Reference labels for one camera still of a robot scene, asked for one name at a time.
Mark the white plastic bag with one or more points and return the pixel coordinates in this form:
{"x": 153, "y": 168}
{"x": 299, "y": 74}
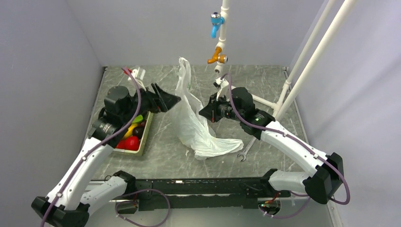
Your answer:
{"x": 192, "y": 129}

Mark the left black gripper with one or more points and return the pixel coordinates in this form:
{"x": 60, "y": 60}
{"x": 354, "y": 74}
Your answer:
{"x": 161, "y": 100}

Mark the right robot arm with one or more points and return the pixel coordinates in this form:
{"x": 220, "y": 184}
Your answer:
{"x": 322, "y": 174}

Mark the yellow fake banana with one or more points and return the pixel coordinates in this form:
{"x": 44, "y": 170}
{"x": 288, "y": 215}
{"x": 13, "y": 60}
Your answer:
{"x": 130, "y": 131}

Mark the red fake apple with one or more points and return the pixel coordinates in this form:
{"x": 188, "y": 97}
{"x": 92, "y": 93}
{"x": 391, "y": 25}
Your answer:
{"x": 131, "y": 143}

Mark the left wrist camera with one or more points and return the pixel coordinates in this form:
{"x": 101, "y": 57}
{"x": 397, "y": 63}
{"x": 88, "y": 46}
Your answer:
{"x": 135, "y": 76}

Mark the blue valve tap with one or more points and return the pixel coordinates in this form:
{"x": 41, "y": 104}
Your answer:
{"x": 217, "y": 20}

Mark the white pvc pipe frame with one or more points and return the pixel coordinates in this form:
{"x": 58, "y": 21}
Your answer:
{"x": 263, "y": 36}

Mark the dark purple fake fruit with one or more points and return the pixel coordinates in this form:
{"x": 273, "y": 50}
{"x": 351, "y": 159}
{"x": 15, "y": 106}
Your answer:
{"x": 138, "y": 132}

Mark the orange valve tap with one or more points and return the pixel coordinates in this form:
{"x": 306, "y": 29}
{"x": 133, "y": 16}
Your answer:
{"x": 218, "y": 57}

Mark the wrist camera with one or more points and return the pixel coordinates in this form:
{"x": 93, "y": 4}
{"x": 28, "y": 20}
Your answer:
{"x": 223, "y": 86}
{"x": 135, "y": 76}

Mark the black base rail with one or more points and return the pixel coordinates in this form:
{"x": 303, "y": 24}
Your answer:
{"x": 245, "y": 192}

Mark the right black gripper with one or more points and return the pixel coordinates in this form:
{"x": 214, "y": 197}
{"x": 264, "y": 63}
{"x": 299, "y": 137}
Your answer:
{"x": 210, "y": 111}

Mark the beige plastic basket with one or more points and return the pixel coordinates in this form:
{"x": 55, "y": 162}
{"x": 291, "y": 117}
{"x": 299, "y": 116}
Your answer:
{"x": 148, "y": 117}

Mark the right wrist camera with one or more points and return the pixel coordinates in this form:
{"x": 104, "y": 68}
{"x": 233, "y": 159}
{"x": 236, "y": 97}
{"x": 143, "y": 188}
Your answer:
{"x": 223, "y": 86}

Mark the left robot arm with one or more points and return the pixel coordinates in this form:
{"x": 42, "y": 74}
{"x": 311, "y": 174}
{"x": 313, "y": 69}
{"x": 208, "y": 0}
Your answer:
{"x": 68, "y": 204}

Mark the silver wrench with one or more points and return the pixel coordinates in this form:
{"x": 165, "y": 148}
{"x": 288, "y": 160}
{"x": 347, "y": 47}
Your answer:
{"x": 244, "y": 152}

